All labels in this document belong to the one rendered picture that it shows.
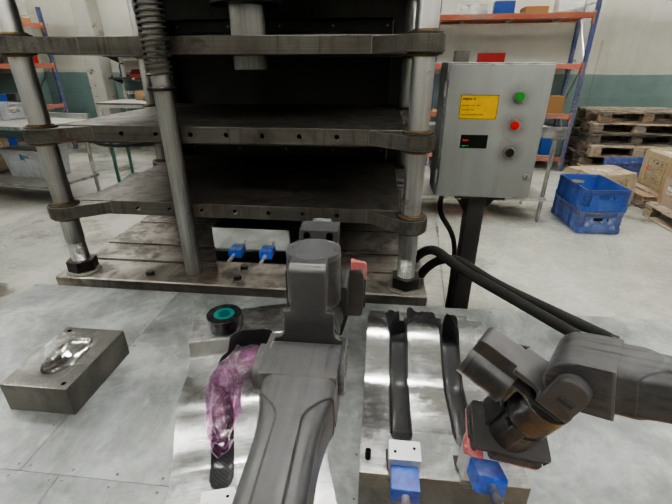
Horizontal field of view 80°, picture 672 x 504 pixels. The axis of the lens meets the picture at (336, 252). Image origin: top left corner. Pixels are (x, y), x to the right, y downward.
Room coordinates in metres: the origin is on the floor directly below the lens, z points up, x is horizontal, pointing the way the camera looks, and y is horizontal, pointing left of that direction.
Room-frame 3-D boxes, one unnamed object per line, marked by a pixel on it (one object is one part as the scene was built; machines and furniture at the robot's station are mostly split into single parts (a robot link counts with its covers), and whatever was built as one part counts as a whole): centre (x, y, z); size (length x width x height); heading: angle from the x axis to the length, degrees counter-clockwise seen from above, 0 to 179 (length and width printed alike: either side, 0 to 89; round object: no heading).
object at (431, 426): (0.65, -0.19, 0.87); 0.50 x 0.26 x 0.14; 174
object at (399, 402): (0.64, -0.18, 0.92); 0.35 x 0.16 x 0.09; 174
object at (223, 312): (0.77, 0.26, 0.93); 0.08 x 0.08 x 0.04
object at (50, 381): (0.72, 0.61, 0.84); 0.20 x 0.15 x 0.07; 174
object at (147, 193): (1.59, 0.29, 0.96); 1.29 x 0.83 x 0.18; 84
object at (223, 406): (0.60, 0.17, 0.90); 0.26 x 0.18 x 0.08; 11
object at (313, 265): (0.34, 0.03, 1.24); 0.12 x 0.09 x 0.12; 175
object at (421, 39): (1.59, 0.29, 1.45); 1.29 x 0.82 x 0.19; 84
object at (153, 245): (1.59, 0.31, 0.76); 1.30 x 0.84 x 0.07; 84
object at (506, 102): (1.33, -0.48, 0.74); 0.31 x 0.22 x 1.47; 84
